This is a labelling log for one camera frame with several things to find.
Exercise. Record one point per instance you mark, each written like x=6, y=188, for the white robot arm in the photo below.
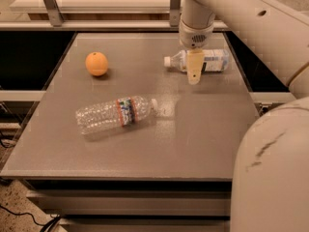
x=270, y=189

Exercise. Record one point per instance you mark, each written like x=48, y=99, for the metal frame rail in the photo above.
x=91, y=15

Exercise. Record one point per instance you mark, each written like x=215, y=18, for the grey table drawer unit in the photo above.
x=135, y=206

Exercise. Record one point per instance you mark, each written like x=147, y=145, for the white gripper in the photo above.
x=195, y=36

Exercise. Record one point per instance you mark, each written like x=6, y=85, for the clear crinkled water bottle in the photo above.
x=114, y=114

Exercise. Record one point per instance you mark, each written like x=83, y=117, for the orange fruit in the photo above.
x=96, y=64

